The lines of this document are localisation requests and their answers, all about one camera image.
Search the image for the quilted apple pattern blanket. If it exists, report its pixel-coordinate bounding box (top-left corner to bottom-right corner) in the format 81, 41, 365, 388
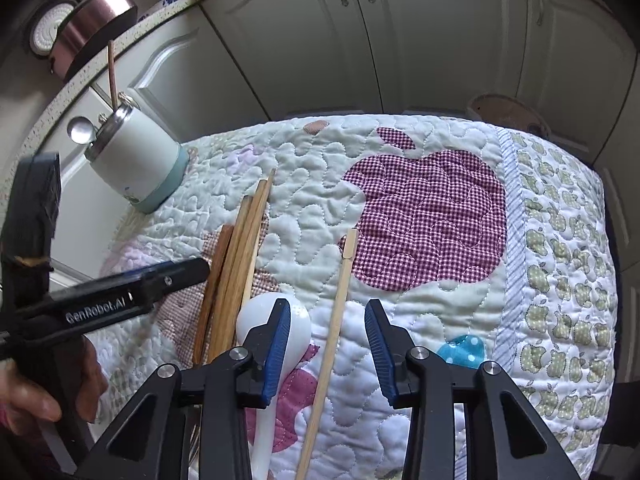
95, 112, 618, 480

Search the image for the white round trivet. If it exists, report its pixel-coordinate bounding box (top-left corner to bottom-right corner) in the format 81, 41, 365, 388
30, 2, 76, 58

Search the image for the dark brown wooden chopstick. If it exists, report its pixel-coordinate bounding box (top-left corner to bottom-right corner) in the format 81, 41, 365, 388
191, 225, 236, 367

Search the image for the beige trash bin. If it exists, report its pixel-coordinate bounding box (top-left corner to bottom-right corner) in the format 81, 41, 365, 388
467, 92, 551, 138

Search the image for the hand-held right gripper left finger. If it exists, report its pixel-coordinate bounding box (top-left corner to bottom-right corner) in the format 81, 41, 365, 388
75, 299, 292, 480

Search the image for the stainless steel pot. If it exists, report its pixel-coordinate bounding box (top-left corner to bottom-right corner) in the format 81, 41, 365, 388
50, 0, 138, 78

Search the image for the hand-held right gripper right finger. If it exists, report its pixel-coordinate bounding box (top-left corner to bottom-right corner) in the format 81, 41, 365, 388
364, 299, 586, 480

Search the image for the white ceramic spoon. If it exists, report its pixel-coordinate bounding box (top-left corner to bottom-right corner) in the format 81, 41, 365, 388
235, 294, 313, 480

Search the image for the person's left hand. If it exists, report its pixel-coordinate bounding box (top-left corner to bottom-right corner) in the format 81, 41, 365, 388
0, 340, 108, 423

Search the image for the light bamboo chopstick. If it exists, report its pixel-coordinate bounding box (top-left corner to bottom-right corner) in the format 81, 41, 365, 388
295, 227, 360, 480

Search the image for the tan wooden chopstick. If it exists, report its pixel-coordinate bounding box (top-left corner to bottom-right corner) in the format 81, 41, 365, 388
107, 40, 121, 106

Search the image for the white cup with mint base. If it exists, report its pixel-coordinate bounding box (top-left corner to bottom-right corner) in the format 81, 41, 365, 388
84, 92, 188, 215

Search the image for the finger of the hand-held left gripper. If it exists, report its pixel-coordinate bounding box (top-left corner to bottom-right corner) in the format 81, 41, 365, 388
117, 258, 211, 311

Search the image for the speckled countertop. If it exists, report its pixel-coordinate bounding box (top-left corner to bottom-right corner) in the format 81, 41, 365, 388
0, 0, 226, 201

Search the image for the metal spoon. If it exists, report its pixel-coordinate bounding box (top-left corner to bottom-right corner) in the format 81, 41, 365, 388
67, 116, 98, 145

